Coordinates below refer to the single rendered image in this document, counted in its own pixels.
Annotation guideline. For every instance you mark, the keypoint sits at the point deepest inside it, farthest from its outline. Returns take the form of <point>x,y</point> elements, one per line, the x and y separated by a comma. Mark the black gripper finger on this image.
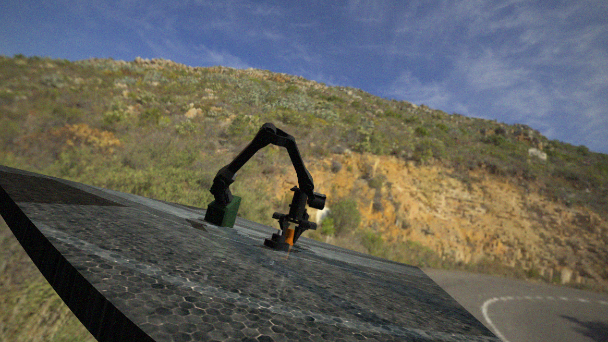
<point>283,227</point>
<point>297,232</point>

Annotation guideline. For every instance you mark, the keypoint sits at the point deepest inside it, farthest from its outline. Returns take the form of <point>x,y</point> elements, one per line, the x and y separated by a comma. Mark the orange knob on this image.
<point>289,236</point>

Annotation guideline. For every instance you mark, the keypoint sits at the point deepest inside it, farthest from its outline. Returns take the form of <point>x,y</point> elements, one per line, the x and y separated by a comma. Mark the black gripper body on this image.
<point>295,212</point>

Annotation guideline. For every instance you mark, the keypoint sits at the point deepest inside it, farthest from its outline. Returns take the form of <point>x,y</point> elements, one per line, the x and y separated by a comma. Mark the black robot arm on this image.
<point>267,134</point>

